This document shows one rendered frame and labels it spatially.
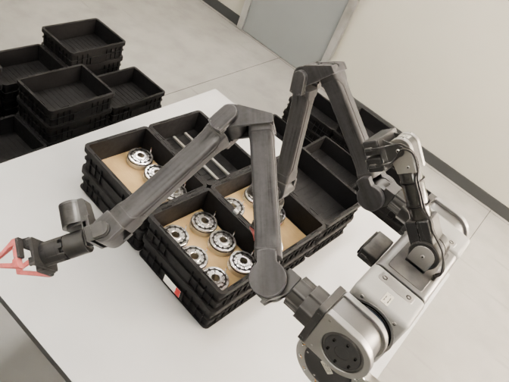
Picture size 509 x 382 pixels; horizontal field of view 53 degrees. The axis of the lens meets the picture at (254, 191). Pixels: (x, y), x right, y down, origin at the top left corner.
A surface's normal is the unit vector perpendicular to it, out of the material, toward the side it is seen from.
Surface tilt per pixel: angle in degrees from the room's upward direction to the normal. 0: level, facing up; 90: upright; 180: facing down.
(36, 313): 0
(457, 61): 90
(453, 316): 0
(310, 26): 90
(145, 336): 0
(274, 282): 39
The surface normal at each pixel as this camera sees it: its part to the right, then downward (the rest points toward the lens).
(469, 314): 0.32, -0.69
